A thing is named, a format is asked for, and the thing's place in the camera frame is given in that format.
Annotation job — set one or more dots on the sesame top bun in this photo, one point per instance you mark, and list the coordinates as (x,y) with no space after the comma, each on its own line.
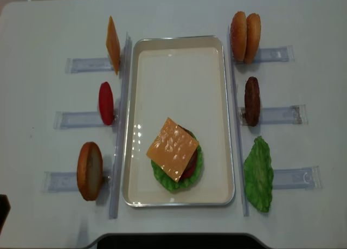
(238,35)

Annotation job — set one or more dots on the brown meat patty on burger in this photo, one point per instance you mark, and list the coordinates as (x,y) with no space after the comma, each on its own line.
(194,156)

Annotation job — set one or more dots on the orange cheese slice on burger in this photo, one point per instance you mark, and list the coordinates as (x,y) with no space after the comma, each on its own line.
(172,150)

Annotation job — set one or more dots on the red tomato slice on burger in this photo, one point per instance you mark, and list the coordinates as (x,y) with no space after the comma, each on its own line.
(189,170)

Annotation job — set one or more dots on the green lettuce leaf on burger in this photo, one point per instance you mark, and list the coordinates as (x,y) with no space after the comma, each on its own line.
(170,185)

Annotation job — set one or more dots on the upright red tomato slice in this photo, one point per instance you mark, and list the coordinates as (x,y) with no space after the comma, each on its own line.
(106,104)

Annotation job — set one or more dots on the upright brown meat patty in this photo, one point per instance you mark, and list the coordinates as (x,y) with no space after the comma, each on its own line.
(252,101)

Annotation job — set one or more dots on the upright orange cheese slice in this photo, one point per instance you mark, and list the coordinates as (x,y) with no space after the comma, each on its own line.
(113,45)

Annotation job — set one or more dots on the upright green lettuce leaf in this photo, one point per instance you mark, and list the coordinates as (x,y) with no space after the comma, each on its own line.
(259,175)

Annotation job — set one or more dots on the clear holder under tomato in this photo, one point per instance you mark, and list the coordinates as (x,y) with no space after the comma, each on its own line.
(75,120)

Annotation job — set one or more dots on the clear holder under cheese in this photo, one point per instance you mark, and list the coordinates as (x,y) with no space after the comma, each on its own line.
(75,65)

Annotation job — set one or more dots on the clear holder under lettuce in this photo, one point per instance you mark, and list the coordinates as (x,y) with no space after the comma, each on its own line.
(302,178)

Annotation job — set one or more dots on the white rectangular metal tray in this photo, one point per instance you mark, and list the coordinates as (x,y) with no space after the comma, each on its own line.
(183,79)

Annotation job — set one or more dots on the upright bun slice left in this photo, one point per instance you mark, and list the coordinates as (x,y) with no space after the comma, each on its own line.
(89,171)

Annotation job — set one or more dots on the clear holder under patty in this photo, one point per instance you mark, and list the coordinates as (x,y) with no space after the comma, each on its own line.
(295,114)

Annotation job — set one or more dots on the upright plain bun slice right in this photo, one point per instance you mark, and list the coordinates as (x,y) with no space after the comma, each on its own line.
(253,37)

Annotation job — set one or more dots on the clear holder under right buns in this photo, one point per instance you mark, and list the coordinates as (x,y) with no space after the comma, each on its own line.
(279,54)

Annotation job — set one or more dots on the clear holder under left bun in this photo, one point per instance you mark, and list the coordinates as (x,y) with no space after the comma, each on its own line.
(59,182)

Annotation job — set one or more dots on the black base at bottom edge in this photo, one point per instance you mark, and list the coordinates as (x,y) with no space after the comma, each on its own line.
(179,241)

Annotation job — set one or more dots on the dark object at left edge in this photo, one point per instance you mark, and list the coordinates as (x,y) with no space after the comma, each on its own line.
(4,209)

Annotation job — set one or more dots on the left long clear acrylic rail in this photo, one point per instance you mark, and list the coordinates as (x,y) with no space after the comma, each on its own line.
(121,128)

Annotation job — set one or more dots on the long clear acrylic rail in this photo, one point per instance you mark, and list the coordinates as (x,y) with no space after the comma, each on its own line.
(121,128)
(245,205)

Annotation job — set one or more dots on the right long clear acrylic rail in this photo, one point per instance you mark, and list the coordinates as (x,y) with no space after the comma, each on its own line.
(245,205)

